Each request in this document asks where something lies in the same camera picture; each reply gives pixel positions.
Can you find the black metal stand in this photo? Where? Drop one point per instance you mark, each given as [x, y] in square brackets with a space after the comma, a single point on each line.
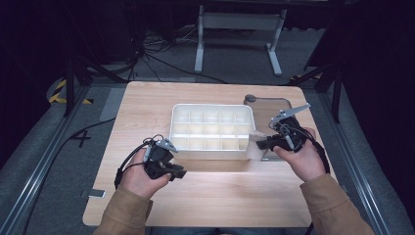
[336, 84]

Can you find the white divided storage box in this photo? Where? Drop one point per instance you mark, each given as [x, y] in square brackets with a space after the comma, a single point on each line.
[212, 129]

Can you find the person's right hand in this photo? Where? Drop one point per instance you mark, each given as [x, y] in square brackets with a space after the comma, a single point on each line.
[303, 161]

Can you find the small grey tape strip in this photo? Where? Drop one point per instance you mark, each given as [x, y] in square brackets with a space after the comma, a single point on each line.
[96, 193]

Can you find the person's left hand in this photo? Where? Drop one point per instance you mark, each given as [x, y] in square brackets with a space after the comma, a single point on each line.
[140, 181]

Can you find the clear plastic box lid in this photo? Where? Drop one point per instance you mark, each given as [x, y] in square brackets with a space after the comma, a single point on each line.
[266, 109]

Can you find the aluminium floor rail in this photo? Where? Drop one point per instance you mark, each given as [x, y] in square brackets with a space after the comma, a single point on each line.
[355, 169]
[36, 176]

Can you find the yellow and black floor tape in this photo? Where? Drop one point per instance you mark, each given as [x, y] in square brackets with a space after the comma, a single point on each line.
[55, 97]

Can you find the black tripod stand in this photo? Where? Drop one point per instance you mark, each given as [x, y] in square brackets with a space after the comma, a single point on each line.
[69, 84]

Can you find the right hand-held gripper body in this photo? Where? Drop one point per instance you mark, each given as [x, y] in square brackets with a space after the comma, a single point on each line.
[290, 130]

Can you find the grey metal table frame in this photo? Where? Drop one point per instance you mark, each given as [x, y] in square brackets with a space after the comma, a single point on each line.
[239, 21]

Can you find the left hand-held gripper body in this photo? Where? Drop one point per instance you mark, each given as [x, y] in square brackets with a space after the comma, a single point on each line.
[160, 153]

